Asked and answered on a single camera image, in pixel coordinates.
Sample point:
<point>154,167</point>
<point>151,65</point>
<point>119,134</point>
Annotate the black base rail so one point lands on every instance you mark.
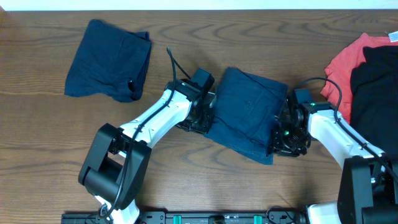
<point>274,215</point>

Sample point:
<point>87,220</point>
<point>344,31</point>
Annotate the black garment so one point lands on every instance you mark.
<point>374,105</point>

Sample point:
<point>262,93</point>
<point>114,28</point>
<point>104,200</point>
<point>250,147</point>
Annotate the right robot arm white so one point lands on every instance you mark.
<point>368,185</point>

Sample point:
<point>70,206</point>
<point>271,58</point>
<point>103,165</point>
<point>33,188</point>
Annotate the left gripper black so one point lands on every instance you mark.
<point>203,123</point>

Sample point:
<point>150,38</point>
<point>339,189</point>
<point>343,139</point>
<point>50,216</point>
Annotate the navy blue shorts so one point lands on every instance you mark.
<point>245,110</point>

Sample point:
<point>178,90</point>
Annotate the folded navy cloth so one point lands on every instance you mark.
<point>110,61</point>

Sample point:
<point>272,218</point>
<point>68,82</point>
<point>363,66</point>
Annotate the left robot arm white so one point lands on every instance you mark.
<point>116,163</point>

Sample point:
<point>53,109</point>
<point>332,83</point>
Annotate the white garment label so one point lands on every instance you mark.
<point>393,36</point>

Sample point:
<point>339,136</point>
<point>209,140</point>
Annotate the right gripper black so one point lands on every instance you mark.
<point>277,147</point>

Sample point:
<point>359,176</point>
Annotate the red garment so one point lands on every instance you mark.
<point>340,68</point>

